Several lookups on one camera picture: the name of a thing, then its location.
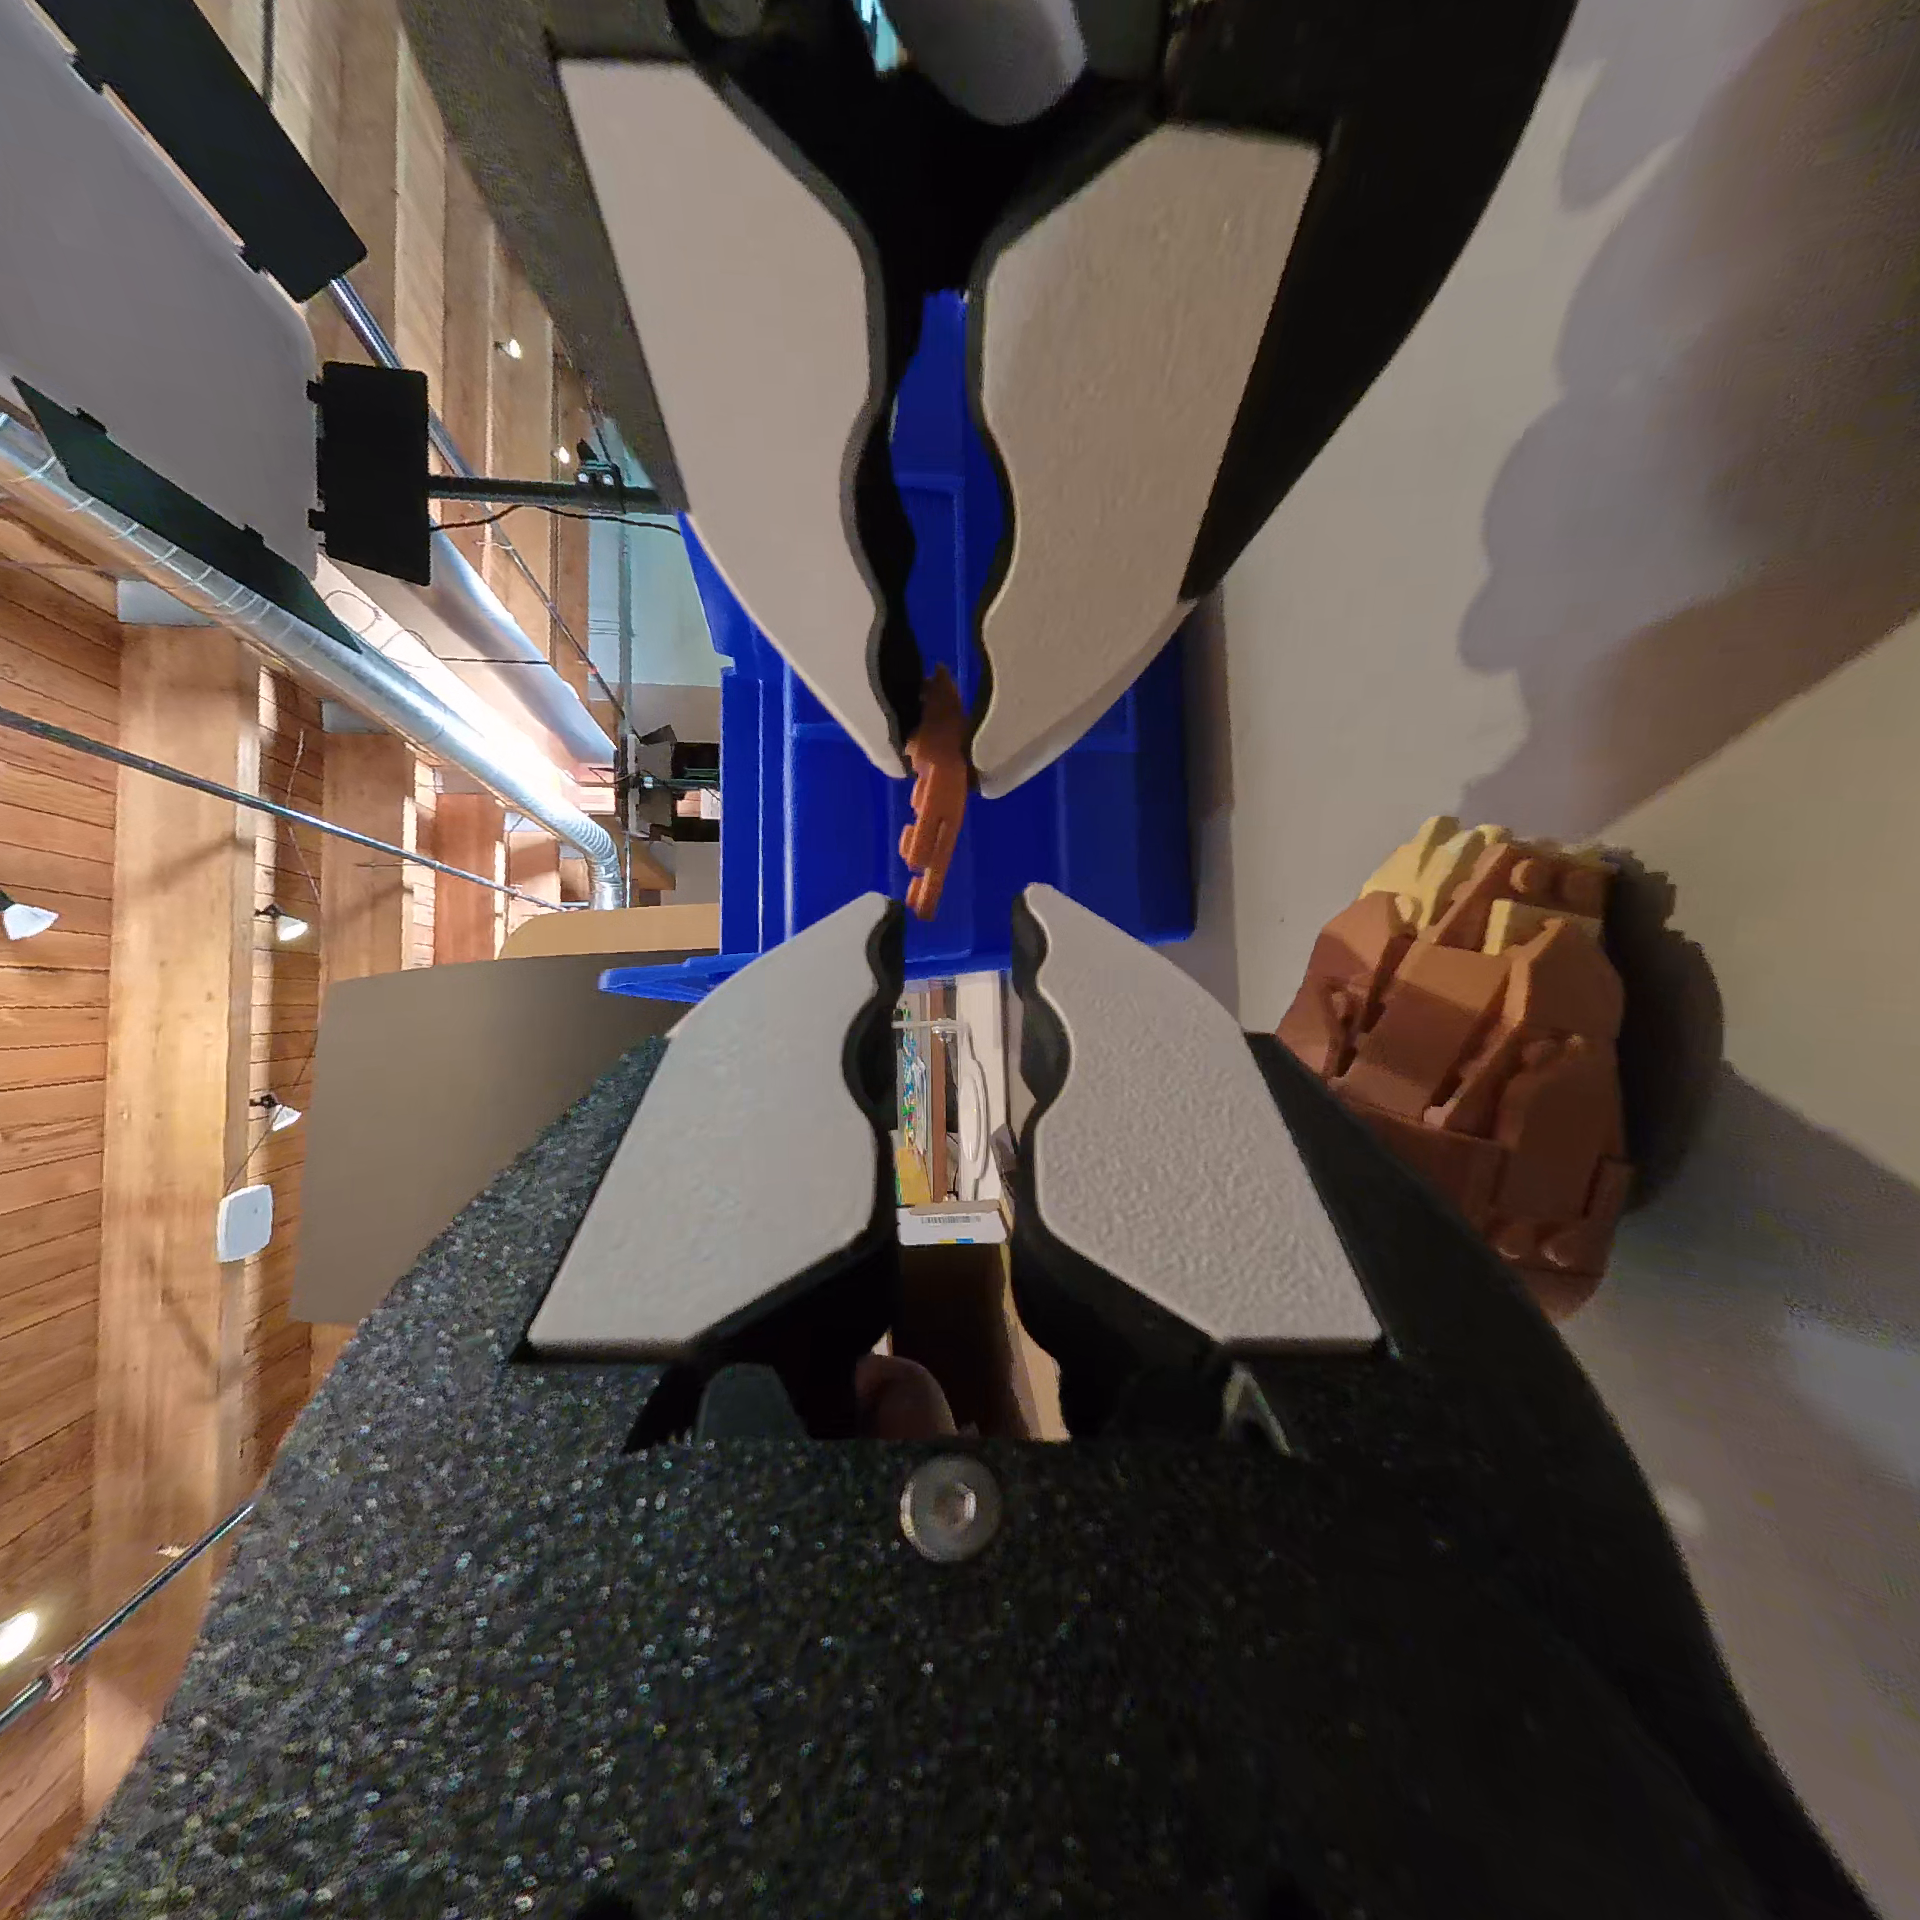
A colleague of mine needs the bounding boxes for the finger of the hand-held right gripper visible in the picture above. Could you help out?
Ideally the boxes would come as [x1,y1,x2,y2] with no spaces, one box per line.
[555,57,918,782]
[967,124,1326,800]

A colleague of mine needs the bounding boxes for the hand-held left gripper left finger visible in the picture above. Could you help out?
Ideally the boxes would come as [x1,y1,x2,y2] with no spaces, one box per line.
[526,892,910,1365]

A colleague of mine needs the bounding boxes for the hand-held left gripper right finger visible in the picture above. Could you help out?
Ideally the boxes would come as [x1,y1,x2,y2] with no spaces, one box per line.
[1009,885,1391,1449]

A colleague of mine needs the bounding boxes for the orange and tan toy segment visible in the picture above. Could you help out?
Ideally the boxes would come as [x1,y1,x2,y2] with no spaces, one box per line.
[1275,813,1641,1325]

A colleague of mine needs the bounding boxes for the orange studded plate piece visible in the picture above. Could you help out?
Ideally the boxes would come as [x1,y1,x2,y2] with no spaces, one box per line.
[897,664,967,922]

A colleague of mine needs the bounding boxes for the person's left hand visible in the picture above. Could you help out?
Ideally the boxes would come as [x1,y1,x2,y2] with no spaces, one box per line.
[863,1354,958,1438]

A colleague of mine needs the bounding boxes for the blue plastic bin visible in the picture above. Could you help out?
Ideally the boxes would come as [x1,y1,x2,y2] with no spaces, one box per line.
[599,293,1203,998]

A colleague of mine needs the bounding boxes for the grey ceiling panel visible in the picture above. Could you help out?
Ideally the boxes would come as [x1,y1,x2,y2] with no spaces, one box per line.
[0,0,326,579]

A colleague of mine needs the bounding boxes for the silver ventilation duct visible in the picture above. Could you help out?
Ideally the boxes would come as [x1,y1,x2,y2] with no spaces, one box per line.
[0,412,624,912]

